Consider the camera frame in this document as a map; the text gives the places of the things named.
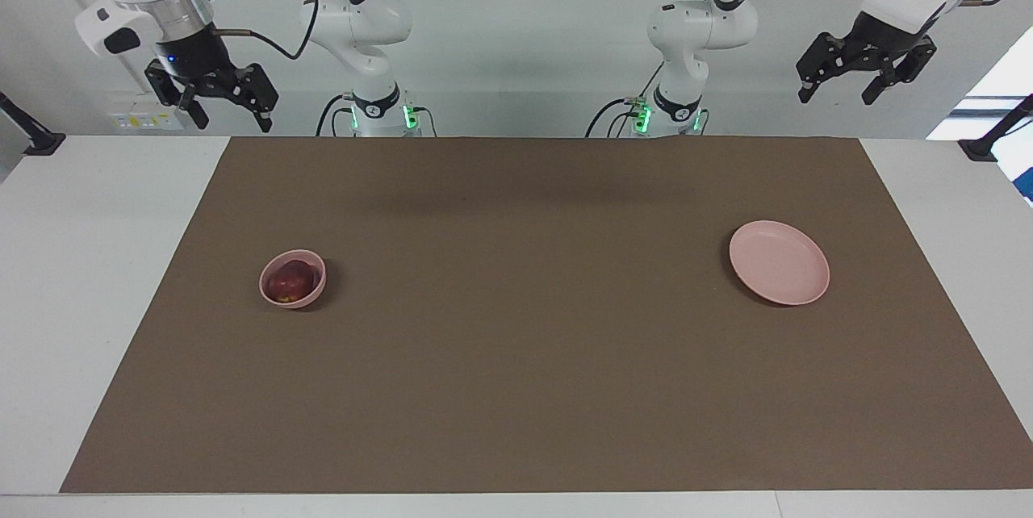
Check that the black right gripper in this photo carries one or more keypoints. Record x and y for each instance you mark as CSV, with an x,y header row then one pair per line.
x,y
194,54

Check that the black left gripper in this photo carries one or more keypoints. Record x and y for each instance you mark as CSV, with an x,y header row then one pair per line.
x,y
884,38

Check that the dark red apple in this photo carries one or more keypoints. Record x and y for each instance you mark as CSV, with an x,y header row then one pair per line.
x,y
290,281

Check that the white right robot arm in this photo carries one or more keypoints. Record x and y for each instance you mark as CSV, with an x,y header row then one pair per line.
x,y
363,18

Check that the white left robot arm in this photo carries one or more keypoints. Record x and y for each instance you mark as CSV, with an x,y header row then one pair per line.
x,y
702,26

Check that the pink bowl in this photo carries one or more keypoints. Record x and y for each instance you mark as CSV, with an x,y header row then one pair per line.
x,y
319,288

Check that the pink plate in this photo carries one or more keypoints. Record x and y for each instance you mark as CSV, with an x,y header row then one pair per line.
x,y
779,262

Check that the blue object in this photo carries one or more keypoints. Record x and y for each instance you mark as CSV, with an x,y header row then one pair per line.
x,y
1026,185

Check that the brown table mat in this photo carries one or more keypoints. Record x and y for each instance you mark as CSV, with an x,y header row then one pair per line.
x,y
524,357

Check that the white wall socket box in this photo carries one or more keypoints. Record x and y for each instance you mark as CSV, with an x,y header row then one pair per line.
x,y
133,119

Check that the black clamp mount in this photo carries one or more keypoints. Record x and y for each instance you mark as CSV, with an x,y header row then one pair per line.
x,y
989,145
36,139

